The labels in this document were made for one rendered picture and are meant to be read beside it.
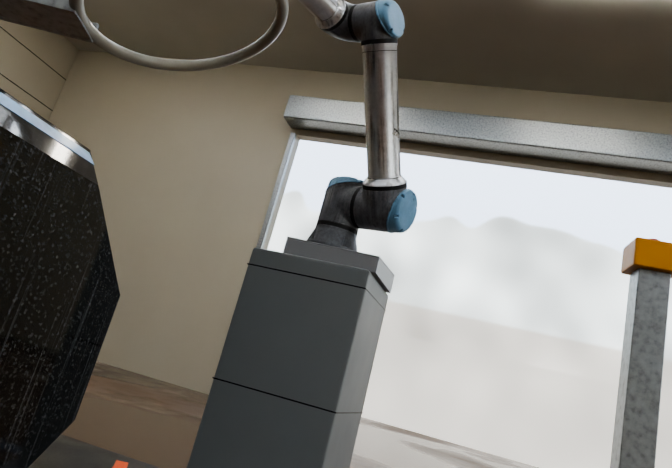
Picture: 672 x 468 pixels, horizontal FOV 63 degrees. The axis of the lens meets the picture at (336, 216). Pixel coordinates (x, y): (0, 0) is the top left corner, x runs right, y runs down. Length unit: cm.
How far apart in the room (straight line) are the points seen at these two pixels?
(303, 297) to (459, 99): 505
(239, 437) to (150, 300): 509
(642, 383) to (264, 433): 103
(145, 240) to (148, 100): 199
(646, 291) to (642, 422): 33
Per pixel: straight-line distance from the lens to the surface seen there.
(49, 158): 118
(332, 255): 175
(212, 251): 652
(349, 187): 191
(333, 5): 181
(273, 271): 176
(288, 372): 169
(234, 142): 695
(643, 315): 168
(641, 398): 165
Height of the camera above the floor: 52
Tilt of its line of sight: 16 degrees up
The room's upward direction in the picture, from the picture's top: 15 degrees clockwise
